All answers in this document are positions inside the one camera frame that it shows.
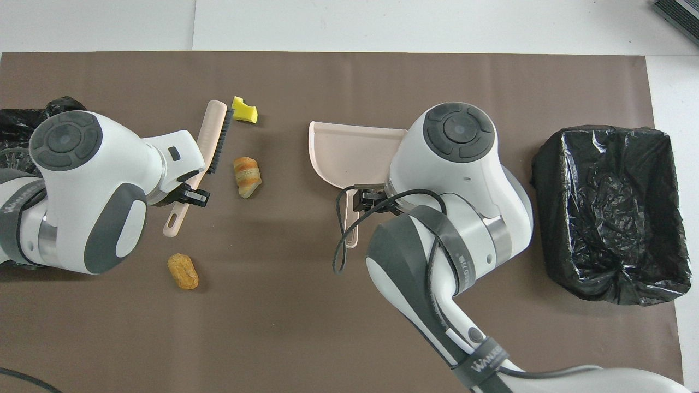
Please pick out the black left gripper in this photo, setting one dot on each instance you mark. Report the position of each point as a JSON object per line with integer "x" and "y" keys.
{"x": 176, "y": 195}

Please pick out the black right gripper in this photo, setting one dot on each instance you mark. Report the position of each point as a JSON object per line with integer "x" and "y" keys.
{"x": 390, "y": 201}

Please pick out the beige plastic dustpan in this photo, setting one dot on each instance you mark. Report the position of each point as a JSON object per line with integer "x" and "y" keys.
{"x": 349, "y": 153}

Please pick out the striped toy croissant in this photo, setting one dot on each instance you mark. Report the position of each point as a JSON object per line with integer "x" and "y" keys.
{"x": 247, "y": 177}

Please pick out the beige hand brush black bristles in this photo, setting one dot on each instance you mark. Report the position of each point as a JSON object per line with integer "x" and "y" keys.
{"x": 210, "y": 136}

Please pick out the golden bread roll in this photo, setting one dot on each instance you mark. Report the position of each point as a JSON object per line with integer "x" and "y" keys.
{"x": 183, "y": 272}

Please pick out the yellow sponge with green side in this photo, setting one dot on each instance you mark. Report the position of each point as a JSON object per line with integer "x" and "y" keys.
{"x": 244, "y": 111}

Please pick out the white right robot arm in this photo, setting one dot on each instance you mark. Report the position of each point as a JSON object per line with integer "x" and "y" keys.
{"x": 464, "y": 180}

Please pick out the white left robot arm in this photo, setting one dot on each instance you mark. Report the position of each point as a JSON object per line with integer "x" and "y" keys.
{"x": 109, "y": 180}

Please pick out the black bag lined bin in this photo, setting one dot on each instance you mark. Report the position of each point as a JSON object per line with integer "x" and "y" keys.
{"x": 611, "y": 213}
{"x": 60, "y": 106}

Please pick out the brown paper table mat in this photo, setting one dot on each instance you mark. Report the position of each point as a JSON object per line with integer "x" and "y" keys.
{"x": 273, "y": 164}

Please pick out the dark ribbed device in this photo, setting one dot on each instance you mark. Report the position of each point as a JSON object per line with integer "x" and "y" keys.
{"x": 680, "y": 16}

